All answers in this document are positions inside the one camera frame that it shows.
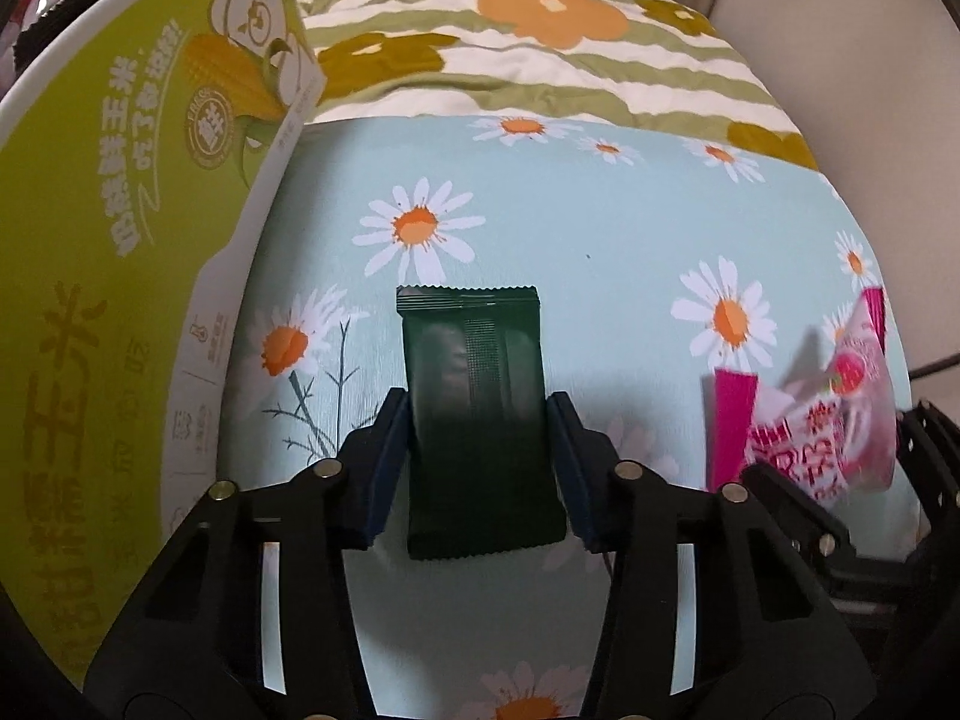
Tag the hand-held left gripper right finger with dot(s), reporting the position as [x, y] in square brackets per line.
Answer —
[570, 480]

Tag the green striped flower pillow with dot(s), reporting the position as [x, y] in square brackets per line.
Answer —
[525, 67]

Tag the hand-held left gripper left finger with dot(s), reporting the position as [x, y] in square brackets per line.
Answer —
[386, 465]

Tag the green cardboard box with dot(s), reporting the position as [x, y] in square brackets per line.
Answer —
[112, 202]

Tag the light blue daisy bedsheet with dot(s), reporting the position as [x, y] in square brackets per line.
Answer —
[600, 240]

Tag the dark green snack packet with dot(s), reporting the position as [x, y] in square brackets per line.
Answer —
[480, 390]

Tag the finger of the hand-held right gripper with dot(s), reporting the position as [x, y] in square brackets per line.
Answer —
[937, 457]
[802, 514]

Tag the pink red-lettered snack packet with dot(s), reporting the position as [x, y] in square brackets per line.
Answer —
[810, 420]

